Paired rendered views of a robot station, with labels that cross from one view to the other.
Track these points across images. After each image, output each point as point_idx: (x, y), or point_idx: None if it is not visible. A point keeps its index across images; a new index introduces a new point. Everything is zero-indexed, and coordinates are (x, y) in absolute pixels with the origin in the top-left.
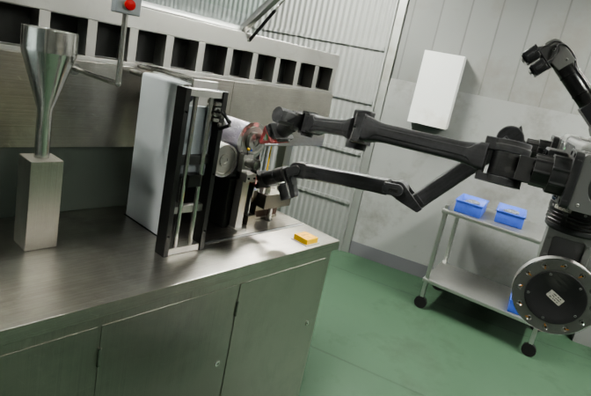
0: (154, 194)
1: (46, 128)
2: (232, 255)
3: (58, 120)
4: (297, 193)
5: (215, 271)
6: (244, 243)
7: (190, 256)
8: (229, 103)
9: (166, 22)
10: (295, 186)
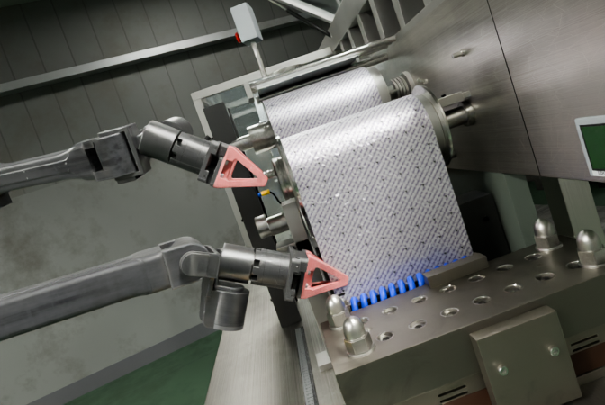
0: None
1: None
2: (248, 352)
3: None
4: (202, 318)
5: (225, 337)
6: (275, 365)
7: (270, 320)
8: (496, 43)
9: None
10: (203, 296)
